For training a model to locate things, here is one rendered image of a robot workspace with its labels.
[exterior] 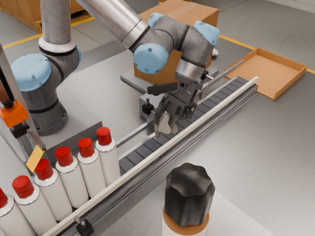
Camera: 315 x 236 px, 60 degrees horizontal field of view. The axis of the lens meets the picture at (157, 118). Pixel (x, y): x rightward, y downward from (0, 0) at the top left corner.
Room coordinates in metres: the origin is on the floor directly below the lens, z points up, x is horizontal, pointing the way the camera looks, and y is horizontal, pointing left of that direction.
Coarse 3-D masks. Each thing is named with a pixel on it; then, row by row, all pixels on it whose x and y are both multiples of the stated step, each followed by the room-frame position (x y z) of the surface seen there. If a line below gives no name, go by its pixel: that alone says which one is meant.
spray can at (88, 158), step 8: (80, 144) 0.42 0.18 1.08; (88, 144) 0.42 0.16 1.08; (80, 152) 0.42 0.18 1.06; (88, 152) 0.42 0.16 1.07; (96, 152) 0.43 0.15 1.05; (80, 160) 0.41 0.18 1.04; (88, 160) 0.41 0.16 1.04; (96, 160) 0.42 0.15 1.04; (88, 168) 0.41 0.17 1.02; (96, 168) 0.41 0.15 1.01; (88, 176) 0.41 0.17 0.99; (96, 176) 0.41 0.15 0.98; (88, 184) 0.41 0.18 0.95; (96, 184) 0.41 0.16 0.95; (104, 184) 0.43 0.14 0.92; (88, 192) 0.41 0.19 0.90; (96, 192) 0.41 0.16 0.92
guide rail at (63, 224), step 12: (252, 84) 0.93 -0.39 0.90; (228, 96) 0.83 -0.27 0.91; (216, 108) 0.76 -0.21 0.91; (204, 120) 0.71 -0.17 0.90; (180, 132) 0.63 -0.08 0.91; (168, 144) 0.58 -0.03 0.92; (156, 156) 0.54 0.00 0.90; (132, 168) 0.49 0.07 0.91; (120, 180) 0.45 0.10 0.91; (108, 192) 0.41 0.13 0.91; (84, 204) 0.37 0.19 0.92; (72, 216) 0.34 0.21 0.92; (60, 228) 0.31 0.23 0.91
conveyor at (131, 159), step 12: (228, 84) 0.96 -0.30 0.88; (240, 84) 0.96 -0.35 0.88; (216, 96) 0.87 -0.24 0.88; (204, 108) 0.80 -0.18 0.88; (180, 120) 0.73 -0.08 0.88; (192, 120) 0.73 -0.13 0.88; (192, 132) 0.67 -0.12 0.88; (144, 144) 0.61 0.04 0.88; (156, 144) 0.61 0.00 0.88; (132, 156) 0.56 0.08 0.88; (144, 156) 0.56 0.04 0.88; (120, 168) 0.51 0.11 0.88; (144, 168) 0.51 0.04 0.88; (96, 204) 0.39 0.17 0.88; (84, 216) 0.36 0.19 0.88
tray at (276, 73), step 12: (240, 60) 1.19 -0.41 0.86; (252, 60) 1.23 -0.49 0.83; (264, 60) 1.23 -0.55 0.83; (276, 60) 1.23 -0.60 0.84; (288, 60) 1.19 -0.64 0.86; (240, 72) 1.12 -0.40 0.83; (252, 72) 1.12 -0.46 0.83; (264, 72) 1.12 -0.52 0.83; (276, 72) 1.12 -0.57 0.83; (288, 72) 1.12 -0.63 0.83; (300, 72) 1.07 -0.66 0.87; (264, 84) 1.02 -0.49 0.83; (276, 84) 1.02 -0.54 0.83; (288, 84) 0.99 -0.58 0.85; (276, 96) 0.92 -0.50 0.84
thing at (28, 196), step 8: (24, 176) 0.34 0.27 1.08; (16, 184) 0.32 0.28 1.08; (24, 184) 0.32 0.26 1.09; (32, 184) 0.34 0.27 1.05; (16, 192) 0.31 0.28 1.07; (24, 192) 0.31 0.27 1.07; (32, 192) 0.32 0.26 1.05; (40, 192) 0.33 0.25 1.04; (16, 200) 0.31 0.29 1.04; (24, 200) 0.30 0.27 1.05; (32, 200) 0.31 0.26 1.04; (40, 200) 0.32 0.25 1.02; (24, 208) 0.30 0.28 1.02; (32, 208) 0.30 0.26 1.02; (40, 208) 0.31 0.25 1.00; (48, 208) 0.33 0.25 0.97; (32, 216) 0.30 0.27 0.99; (40, 216) 0.30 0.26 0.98; (48, 216) 0.32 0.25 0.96; (32, 224) 0.30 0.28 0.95; (40, 224) 0.30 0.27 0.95; (48, 224) 0.31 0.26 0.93; (56, 224) 0.33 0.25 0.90; (40, 232) 0.30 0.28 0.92
